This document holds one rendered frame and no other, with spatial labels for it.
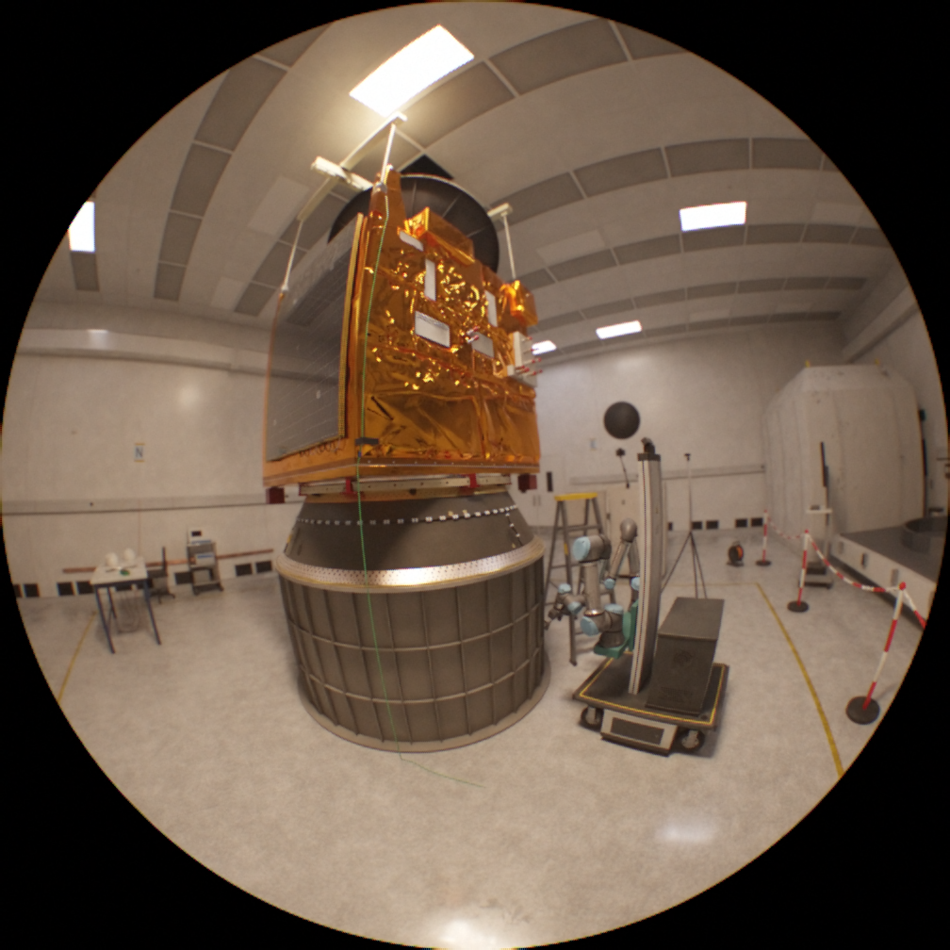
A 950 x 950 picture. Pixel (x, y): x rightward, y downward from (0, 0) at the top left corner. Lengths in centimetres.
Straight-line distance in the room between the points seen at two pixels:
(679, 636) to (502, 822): 130
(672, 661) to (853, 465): 539
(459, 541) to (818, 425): 586
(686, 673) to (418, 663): 147
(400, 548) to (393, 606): 32
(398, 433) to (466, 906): 228
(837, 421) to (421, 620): 648
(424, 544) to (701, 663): 165
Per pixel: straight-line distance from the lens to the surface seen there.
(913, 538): 513
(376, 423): 162
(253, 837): 212
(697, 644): 184
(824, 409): 646
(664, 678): 198
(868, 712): 295
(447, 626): 186
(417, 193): 342
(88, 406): 716
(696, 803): 209
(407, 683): 202
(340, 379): 168
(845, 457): 658
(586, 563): 170
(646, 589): 188
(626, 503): 516
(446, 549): 182
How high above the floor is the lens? 167
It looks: 2 degrees up
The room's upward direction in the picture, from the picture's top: 3 degrees counter-clockwise
